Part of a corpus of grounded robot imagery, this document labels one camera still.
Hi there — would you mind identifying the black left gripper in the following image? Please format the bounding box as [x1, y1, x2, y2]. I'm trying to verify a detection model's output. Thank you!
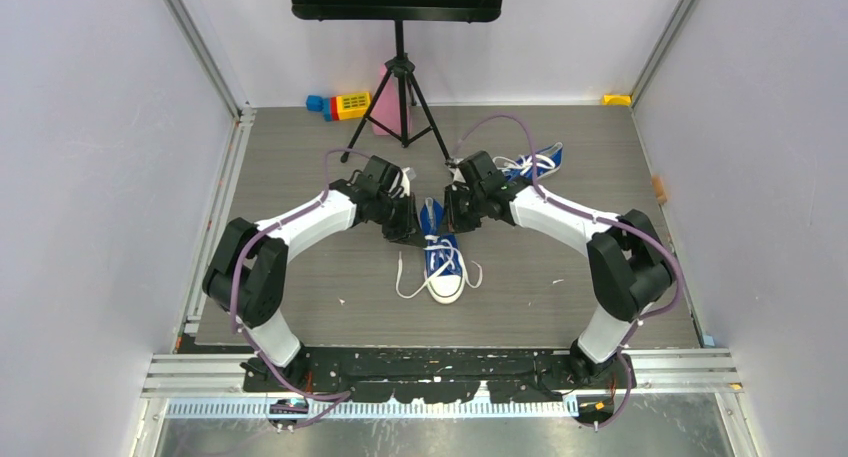
[373, 191, 426, 248]

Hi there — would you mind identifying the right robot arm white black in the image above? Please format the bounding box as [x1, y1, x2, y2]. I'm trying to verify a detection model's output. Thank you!
[442, 151, 679, 388]

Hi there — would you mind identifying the yellow corner piece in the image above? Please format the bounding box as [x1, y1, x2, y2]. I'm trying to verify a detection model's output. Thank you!
[601, 94, 632, 107]

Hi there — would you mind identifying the pink block behind tripod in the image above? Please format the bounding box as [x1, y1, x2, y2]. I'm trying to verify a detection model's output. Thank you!
[371, 66, 401, 135]

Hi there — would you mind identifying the aluminium frame rail front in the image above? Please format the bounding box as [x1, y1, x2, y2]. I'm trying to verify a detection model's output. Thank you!
[142, 347, 743, 424]

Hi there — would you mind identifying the blue canvas sneaker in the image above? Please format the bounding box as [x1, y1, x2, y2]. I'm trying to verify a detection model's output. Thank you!
[419, 197, 467, 305]
[493, 142, 564, 182]

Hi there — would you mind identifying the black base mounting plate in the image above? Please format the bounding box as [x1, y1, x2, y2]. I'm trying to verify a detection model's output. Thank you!
[240, 347, 635, 404]

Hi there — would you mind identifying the small wooden block on wall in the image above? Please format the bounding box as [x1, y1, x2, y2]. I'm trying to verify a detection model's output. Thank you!
[651, 175, 668, 206]

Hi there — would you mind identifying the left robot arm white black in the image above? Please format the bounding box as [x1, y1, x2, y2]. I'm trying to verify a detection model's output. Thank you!
[201, 156, 425, 391]

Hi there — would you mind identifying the black tripod music stand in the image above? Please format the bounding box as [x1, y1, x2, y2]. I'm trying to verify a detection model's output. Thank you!
[291, 0, 503, 163]

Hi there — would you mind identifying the white shoelace of sneaker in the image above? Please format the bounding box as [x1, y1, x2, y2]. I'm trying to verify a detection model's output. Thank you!
[394, 236, 484, 305]
[493, 145, 564, 180]

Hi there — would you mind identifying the colourful toy block phone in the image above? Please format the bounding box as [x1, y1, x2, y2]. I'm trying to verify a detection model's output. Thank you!
[305, 92, 371, 122]

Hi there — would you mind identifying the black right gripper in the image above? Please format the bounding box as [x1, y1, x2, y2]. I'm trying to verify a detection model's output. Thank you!
[438, 184, 486, 237]

